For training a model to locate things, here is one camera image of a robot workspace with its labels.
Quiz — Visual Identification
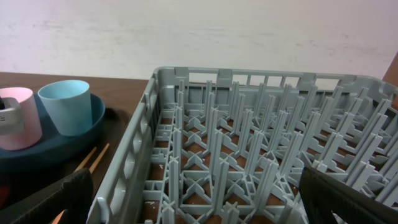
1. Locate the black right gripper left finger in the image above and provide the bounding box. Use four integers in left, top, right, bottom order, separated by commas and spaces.
1, 168, 93, 223

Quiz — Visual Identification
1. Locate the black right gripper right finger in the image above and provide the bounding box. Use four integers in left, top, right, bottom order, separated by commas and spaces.
298, 167, 397, 224

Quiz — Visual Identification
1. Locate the grey dishwasher rack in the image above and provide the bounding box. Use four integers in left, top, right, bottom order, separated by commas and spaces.
87, 67, 397, 223

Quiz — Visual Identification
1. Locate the left wooden chopstick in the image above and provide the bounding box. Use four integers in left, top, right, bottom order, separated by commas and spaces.
75, 147, 97, 172

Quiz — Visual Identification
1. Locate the wooden chopstick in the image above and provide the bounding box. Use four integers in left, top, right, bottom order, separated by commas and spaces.
52, 143, 109, 224
75, 147, 97, 172

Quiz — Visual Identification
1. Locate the right wooden chopstick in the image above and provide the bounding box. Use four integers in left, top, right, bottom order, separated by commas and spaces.
52, 143, 109, 224

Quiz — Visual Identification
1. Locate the dark blue plate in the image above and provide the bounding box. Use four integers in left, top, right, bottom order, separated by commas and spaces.
1, 94, 106, 173

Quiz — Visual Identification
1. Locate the brown plastic serving tray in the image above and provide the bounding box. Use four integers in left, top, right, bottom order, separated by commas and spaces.
1, 108, 131, 209

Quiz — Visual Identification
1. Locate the pink cup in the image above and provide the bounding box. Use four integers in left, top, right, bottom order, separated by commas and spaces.
1, 87, 42, 151

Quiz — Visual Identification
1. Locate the light blue cup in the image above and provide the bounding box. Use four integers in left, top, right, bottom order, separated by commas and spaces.
38, 80, 93, 136

